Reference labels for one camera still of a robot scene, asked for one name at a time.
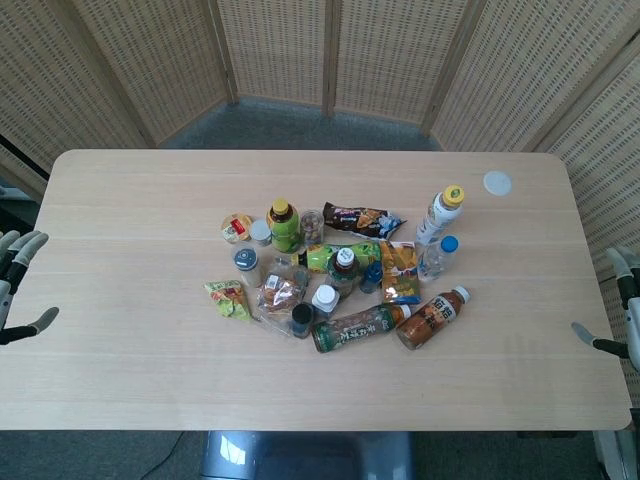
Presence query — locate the black capped small jar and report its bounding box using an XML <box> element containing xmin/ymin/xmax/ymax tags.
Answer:
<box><xmin>290</xmin><ymin>302</ymin><xmax>315</xmax><ymax>340</ymax></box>

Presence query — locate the clear glass jar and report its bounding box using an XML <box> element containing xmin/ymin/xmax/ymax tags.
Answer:
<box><xmin>272</xmin><ymin>254</ymin><xmax>310</xmax><ymax>287</ymax></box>

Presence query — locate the green snack bag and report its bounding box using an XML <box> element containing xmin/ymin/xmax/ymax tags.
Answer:
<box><xmin>203</xmin><ymin>279</ymin><xmax>252</xmax><ymax>322</ymax></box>

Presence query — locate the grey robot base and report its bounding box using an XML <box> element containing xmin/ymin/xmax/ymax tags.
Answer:
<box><xmin>199</xmin><ymin>430</ymin><xmax>416</xmax><ymax>480</ymax></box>

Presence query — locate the small white capped jar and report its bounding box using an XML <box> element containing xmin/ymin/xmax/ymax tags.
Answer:
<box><xmin>249</xmin><ymin>219</ymin><xmax>273</xmax><ymax>248</ymax></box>

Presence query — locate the lying green label tea bottle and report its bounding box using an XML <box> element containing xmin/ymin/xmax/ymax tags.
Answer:
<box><xmin>311</xmin><ymin>302</ymin><xmax>413</xmax><ymax>354</ymax></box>

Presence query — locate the clear water bottle blue cap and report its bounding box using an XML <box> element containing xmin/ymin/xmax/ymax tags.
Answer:
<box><xmin>417</xmin><ymin>235</ymin><xmax>460</xmax><ymax>283</ymax></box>

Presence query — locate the clear jar of nuts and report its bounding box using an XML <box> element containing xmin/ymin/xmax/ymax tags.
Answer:
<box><xmin>299</xmin><ymin>209</ymin><xmax>326</xmax><ymax>247</ymax></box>

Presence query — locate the round white table grommet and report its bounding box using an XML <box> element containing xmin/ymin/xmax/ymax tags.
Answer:
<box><xmin>482</xmin><ymin>170</ymin><xmax>514</xmax><ymax>196</ymax></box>

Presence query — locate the bamboo folding screen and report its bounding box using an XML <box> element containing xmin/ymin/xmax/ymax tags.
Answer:
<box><xmin>0</xmin><ymin>0</ymin><xmax>640</xmax><ymax>281</ymax></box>

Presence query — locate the white bottle yellow cap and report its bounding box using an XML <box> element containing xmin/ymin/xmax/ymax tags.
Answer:
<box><xmin>415</xmin><ymin>184</ymin><xmax>466</xmax><ymax>247</ymax></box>

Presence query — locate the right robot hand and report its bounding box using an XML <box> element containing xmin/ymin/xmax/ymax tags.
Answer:
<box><xmin>571</xmin><ymin>246</ymin><xmax>640</xmax><ymax>372</ymax></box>

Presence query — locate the dark tea bottle white cap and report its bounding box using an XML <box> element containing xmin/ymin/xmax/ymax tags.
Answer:
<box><xmin>327</xmin><ymin>246</ymin><xmax>361</xmax><ymax>301</ymax></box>

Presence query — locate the clear bag of pastries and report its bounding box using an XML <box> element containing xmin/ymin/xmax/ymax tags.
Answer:
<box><xmin>255</xmin><ymin>272</ymin><xmax>307</xmax><ymax>340</ymax></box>

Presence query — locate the small blue bottle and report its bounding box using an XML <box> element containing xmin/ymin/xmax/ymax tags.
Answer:
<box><xmin>359</xmin><ymin>261</ymin><xmax>385</xmax><ymax>295</ymax></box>

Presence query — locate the beige bottle grey lid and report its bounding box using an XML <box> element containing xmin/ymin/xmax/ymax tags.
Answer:
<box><xmin>230</xmin><ymin>245</ymin><xmax>264</xmax><ymax>289</ymax></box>

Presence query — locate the lying brown label tea bottle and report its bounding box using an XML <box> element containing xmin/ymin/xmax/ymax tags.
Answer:
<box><xmin>395</xmin><ymin>285</ymin><xmax>473</xmax><ymax>352</ymax></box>

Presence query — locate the green tea bottle yellow cap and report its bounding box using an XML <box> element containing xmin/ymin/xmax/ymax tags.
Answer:
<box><xmin>265</xmin><ymin>198</ymin><xmax>303</xmax><ymax>253</ymax></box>

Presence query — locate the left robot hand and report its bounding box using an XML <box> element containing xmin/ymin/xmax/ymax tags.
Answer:
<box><xmin>0</xmin><ymin>230</ymin><xmax>60</xmax><ymax>346</ymax></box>

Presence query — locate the white capped dark jar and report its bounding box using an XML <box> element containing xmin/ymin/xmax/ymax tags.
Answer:
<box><xmin>311</xmin><ymin>284</ymin><xmax>342</xmax><ymax>320</ymax></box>

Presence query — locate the dark brown chip bag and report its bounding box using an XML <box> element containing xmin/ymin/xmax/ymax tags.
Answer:
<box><xmin>322</xmin><ymin>201</ymin><xmax>407</xmax><ymax>239</ymax></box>

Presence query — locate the yellow lidded pudding cup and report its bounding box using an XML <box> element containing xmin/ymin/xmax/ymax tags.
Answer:
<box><xmin>220</xmin><ymin>212</ymin><xmax>254</xmax><ymax>244</ymax></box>

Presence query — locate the yellow orange chip bag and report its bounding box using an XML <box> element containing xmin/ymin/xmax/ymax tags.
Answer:
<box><xmin>379</xmin><ymin>240</ymin><xmax>422</xmax><ymax>305</ymax></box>

